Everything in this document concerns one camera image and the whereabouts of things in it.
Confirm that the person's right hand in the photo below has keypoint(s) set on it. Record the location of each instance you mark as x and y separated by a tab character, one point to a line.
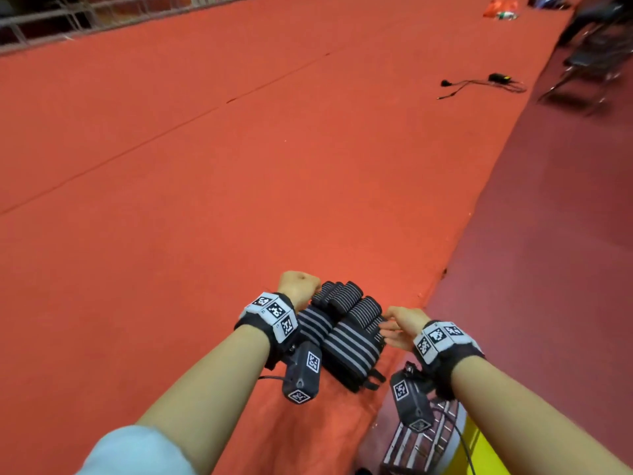
405	328

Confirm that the person's left hand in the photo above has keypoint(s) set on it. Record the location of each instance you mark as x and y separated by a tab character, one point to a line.
300	290

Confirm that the yellow plastic bin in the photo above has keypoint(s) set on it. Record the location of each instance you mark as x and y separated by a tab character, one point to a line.
485	458

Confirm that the person's left forearm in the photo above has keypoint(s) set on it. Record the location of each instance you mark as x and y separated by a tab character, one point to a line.
203	400

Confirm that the person's right forearm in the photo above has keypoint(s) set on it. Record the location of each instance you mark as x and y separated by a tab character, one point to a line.
539	420

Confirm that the black wristband with marker tags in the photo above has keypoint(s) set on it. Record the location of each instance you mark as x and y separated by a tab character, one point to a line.
269	319
447	346

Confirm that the grey metal stand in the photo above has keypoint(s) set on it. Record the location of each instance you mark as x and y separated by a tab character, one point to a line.
415	452

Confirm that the light blue sleeve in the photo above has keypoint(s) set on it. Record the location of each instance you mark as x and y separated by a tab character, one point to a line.
134	452

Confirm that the metal folding chair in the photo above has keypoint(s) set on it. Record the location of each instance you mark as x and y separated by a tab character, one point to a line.
593	56

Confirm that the orange bag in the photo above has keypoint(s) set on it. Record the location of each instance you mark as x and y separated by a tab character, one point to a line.
500	7

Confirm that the dark blue bag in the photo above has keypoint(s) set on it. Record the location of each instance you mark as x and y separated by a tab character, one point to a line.
549	1

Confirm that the metal railing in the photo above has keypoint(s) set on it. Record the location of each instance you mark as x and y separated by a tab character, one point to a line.
15	32

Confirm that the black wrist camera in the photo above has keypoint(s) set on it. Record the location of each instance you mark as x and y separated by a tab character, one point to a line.
302	373
410	398

